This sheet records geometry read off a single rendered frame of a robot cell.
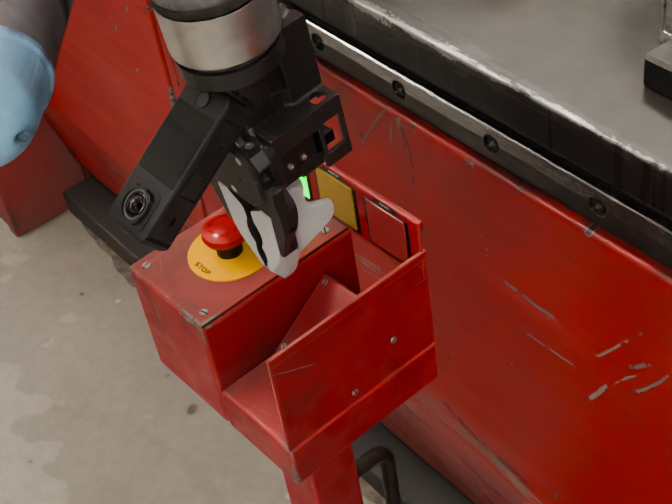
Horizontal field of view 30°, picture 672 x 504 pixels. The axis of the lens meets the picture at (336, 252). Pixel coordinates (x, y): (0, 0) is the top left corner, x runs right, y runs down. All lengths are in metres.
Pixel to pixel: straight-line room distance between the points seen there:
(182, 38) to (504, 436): 0.73
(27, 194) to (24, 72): 1.72
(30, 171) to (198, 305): 1.35
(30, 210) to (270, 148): 1.56
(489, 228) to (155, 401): 0.97
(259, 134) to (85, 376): 1.30
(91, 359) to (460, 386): 0.88
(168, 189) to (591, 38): 0.41
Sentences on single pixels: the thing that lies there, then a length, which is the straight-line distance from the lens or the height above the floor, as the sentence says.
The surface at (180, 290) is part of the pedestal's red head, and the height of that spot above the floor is 0.78.
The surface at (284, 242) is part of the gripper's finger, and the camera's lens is 0.87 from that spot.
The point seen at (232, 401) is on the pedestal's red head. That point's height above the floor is 0.70.
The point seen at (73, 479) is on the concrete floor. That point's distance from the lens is 1.96.
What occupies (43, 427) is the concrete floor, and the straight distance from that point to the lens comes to 2.05.
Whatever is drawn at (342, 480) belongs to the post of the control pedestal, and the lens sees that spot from 1.20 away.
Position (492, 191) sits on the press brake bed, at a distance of 1.12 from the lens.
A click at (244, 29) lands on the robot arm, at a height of 1.07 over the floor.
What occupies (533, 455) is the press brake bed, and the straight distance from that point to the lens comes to 1.35.
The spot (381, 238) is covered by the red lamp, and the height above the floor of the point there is 0.80.
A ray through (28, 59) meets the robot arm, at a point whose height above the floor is 1.14.
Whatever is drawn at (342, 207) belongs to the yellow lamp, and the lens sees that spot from 1.03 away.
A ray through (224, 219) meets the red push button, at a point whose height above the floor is 0.81.
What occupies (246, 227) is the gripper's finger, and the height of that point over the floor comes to 0.88.
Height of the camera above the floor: 1.47
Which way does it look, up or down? 42 degrees down
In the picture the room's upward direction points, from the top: 10 degrees counter-clockwise
